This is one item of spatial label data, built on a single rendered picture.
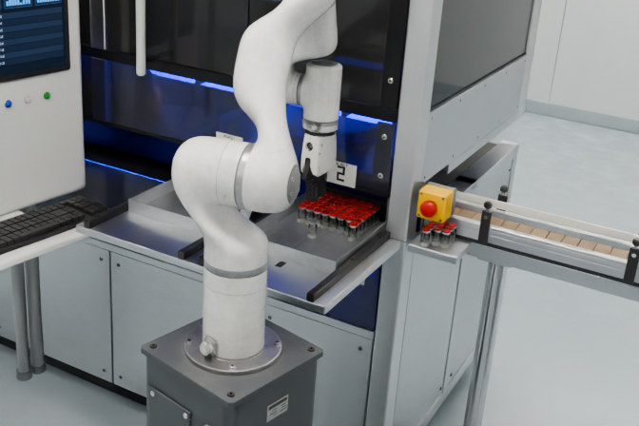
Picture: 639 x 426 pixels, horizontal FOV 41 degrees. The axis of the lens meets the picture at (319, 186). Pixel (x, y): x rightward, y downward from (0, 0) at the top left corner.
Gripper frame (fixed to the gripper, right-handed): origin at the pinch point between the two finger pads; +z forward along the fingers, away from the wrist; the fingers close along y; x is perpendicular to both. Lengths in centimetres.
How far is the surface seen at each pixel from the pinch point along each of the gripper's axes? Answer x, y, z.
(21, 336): 90, -13, 66
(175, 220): 31.0, -14.7, 11.1
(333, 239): -4.8, 2.1, 12.6
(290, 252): -2.2, -14.6, 10.4
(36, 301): 89, -7, 57
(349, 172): -3.4, 11.2, -2.1
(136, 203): 43.3, -14.7, 9.9
